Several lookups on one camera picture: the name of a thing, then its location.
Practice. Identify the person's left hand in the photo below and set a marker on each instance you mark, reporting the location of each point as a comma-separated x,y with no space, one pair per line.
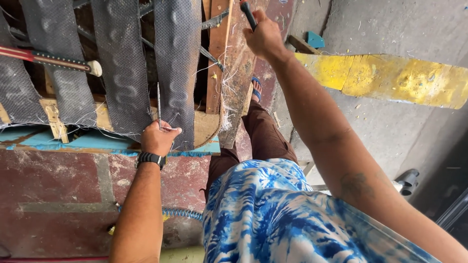
156,140

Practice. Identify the person's right hand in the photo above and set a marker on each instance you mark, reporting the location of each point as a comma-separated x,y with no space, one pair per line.
266,38

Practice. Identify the person's right fingers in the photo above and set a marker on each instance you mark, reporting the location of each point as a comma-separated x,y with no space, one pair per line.
256,25

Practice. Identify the thin metal chisel tool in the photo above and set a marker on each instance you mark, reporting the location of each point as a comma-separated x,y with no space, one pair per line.
159,104

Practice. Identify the short wooden batten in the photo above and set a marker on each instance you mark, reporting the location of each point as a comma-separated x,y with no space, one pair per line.
299,44

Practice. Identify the small blue block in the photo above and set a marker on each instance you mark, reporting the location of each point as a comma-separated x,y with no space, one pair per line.
314,39

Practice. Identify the blue sandal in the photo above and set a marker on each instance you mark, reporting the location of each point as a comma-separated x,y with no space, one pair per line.
256,93

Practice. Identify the brown trousers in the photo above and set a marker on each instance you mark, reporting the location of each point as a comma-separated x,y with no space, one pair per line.
265,137

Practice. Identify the yellow painted wooden board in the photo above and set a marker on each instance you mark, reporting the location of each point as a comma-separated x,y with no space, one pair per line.
387,78

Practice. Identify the black wristwatch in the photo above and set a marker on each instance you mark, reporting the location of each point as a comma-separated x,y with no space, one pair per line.
150,158

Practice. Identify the blue white tie-dye shirt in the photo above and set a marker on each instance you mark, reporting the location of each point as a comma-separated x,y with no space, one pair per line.
278,219

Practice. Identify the black pipe fitting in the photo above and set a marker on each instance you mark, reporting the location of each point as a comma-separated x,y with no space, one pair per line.
407,181

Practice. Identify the blue painted wooden board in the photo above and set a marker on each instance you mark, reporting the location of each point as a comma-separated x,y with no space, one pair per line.
44,140

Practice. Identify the wooden furniture frame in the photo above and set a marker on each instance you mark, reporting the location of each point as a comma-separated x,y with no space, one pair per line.
219,54

